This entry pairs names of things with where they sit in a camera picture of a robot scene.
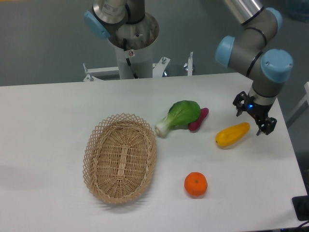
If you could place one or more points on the green bok choy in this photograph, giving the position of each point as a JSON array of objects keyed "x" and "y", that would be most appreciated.
[{"x": 181, "y": 114}]

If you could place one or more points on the white metal base frame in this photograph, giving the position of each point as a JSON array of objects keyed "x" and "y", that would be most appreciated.
[{"x": 158, "y": 70}]

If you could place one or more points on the purple sweet potato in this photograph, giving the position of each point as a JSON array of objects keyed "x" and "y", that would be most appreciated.
[{"x": 194, "y": 126}]

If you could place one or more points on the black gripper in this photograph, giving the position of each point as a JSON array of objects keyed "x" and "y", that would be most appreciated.
[{"x": 259, "y": 113}]

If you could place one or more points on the orange tangerine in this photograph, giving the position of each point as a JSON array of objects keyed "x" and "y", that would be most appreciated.
[{"x": 196, "y": 184}]

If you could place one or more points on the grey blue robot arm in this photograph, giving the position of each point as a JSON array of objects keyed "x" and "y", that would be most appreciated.
[{"x": 246, "y": 54}]

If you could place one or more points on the black device at table edge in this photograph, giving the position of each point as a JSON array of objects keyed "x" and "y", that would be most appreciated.
[{"x": 301, "y": 207}]

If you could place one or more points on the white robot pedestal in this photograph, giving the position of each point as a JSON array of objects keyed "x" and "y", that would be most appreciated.
[{"x": 133, "y": 44}]

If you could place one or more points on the woven wicker basket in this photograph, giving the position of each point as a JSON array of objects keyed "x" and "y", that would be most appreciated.
[{"x": 120, "y": 158}]

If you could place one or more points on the yellow mango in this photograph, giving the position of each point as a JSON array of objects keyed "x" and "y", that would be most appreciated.
[{"x": 231, "y": 135}]

